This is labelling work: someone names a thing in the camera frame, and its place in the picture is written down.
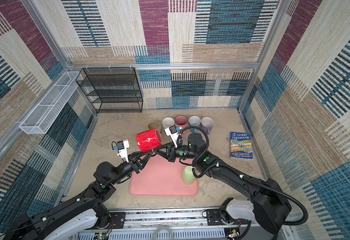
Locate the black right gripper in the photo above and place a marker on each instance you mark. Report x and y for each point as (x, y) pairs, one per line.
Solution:
(171, 155)

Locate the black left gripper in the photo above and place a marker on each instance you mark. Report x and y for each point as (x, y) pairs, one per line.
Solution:
(135, 163)

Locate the red ceramic mug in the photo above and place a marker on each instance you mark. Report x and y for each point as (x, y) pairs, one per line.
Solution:
(149, 140)

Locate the pink plastic tray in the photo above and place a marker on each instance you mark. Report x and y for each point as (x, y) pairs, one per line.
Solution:
(162, 178)

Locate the white ceramic mug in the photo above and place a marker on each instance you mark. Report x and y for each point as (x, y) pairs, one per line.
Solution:
(168, 122)

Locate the beige ceramic teapot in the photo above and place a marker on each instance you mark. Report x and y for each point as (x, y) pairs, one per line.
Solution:
(155, 125)

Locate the pink ghost mug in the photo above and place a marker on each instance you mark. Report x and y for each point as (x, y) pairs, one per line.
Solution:
(181, 122)

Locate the light green mug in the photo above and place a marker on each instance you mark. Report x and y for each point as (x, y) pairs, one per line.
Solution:
(188, 177)

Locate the blue ceramic mug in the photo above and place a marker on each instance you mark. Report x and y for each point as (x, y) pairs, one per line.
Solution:
(194, 121)

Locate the purple ceramic mug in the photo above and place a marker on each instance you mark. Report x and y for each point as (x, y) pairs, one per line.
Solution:
(207, 124)

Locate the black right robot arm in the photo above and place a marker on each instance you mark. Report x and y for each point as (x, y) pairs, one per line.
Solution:
(269, 206)

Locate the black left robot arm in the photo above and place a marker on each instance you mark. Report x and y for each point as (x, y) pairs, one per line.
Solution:
(45, 224)

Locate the blue treehouse book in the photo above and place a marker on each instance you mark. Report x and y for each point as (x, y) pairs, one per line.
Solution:
(241, 146)

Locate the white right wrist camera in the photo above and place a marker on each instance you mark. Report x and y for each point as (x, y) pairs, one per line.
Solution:
(173, 132)

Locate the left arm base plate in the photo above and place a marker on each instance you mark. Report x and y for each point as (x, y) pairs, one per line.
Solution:
(116, 220)

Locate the black wire shelf rack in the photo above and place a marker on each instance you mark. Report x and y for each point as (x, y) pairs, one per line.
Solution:
(111, 90)

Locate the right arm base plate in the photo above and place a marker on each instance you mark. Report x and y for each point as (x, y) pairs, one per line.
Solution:
(213, 218)

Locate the white wire mesh basket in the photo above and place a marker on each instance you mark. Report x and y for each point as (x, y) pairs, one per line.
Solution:
(40, 120)

